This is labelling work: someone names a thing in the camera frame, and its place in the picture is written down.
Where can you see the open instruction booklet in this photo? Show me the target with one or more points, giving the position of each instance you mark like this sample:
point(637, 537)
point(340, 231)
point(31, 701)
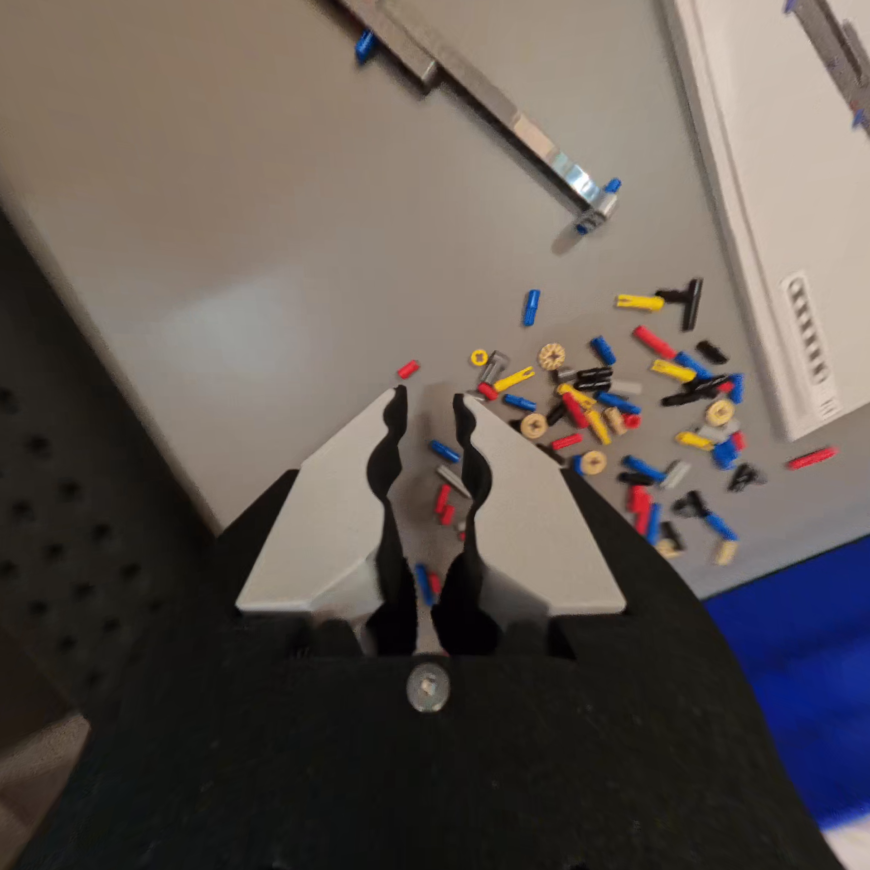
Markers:
point(781, 204)

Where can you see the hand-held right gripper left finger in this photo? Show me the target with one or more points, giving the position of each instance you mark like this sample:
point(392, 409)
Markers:
point(319, 544)

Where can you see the pile of mixed lego pins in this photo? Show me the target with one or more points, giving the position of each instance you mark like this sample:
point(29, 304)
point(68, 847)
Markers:
point(612, 408)

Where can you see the red lego pin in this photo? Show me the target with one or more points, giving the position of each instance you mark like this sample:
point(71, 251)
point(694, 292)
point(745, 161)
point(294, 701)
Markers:
point(408, 369)

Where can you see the long grey lego beam assembly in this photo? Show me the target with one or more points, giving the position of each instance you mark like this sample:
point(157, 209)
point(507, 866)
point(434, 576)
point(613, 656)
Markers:
point(489, 88)

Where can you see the blue plastic bin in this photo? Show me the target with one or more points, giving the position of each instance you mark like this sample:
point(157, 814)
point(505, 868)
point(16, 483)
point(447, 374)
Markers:
point(802, 680)

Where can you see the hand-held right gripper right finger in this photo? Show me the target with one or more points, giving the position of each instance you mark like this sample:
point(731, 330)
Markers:
point(544, 544)

